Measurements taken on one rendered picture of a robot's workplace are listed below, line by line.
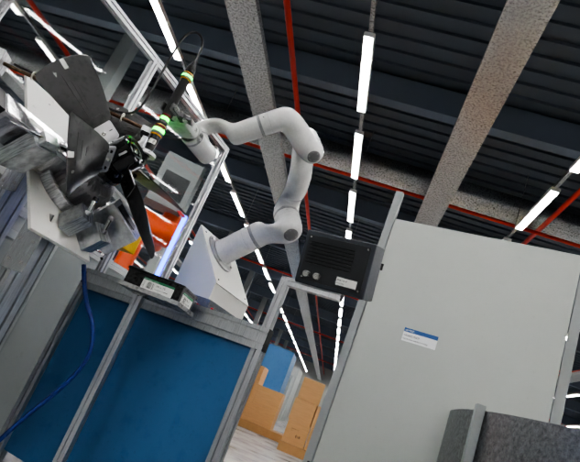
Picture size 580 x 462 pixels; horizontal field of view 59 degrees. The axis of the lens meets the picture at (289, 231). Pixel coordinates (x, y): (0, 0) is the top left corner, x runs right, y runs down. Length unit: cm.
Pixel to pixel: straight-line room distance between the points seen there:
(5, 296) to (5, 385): 102
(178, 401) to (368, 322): 163
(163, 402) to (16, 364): 100
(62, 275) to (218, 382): 117
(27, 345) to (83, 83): 138
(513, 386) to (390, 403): 66
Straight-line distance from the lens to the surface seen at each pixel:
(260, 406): 1094
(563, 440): 225
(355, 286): 174
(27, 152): 168
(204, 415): 187
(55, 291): 275
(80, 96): 184
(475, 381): 311
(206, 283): 229
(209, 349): 191
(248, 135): 212
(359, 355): 321
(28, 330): 273
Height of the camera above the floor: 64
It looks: 18 degrees up
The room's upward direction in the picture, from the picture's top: 22 degrees clockwise
